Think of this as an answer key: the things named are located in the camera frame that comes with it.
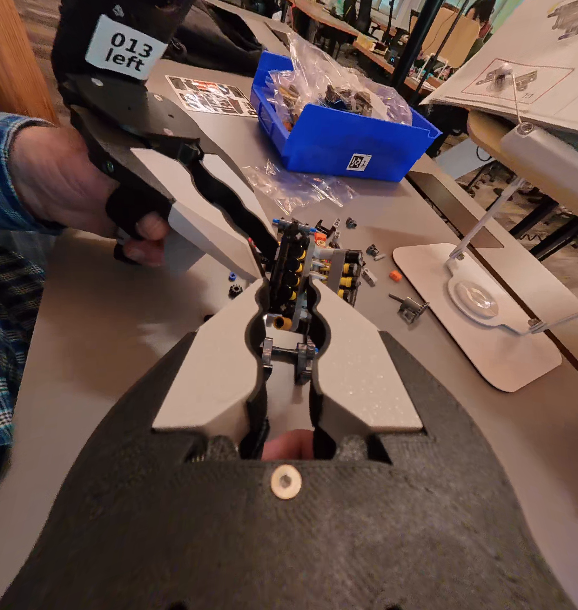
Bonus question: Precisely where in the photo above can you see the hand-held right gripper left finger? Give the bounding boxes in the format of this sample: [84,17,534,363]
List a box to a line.
[151,278,271,458]

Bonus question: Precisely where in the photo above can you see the black bag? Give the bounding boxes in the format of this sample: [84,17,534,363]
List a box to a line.
[163,0,264,77]

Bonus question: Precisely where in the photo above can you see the person's right hand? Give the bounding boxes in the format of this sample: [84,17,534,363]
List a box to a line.
[262,429,317,461]

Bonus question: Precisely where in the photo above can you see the lego sticker sheet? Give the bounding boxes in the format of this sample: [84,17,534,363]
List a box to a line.
[165,75,259,117]

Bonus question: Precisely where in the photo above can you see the yellow black lego engine block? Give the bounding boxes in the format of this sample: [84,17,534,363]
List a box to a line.
[265,219,367,334]

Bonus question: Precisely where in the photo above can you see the person's plaid shirt torso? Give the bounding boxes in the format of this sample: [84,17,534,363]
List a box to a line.
[0,229,47,489]

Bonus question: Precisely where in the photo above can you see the white book stand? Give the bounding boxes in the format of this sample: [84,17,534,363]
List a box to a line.
[444,112,578,336]

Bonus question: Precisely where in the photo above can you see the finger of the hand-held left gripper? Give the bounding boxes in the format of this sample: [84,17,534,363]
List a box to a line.
[129,147,266,283]
[194,152,281,260]

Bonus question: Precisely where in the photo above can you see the clear bags of lego parts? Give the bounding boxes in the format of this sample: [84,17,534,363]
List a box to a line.
[265,32,413,132]

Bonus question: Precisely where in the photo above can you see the blue parts bin with tag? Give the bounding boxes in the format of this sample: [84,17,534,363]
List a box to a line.
[250,50,443,183]

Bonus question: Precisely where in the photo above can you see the lego instruction booklet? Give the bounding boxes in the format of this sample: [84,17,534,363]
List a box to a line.
[420,0,578,125]

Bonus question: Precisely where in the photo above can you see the person's left forearm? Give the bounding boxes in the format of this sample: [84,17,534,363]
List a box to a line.
[0,110,58,234]

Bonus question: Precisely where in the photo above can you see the grey black lego joint piece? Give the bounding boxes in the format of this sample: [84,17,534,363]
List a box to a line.
[260,336,319,387]

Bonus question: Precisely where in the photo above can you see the empty clear plastic bag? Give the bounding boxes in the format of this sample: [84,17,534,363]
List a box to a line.
[244,159,360,216]

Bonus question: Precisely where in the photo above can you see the black metal pole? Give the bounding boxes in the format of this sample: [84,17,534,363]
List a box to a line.
[391,0,443,87]

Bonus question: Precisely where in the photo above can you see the person's left hand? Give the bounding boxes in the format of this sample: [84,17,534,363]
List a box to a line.
[13,126,171,268]

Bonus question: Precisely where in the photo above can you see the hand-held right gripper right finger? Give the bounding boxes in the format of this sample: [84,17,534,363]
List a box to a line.
[308,278,424,458]

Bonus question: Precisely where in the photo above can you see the grey lego differential gear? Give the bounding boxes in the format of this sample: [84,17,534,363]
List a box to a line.
[389,293,431,326]

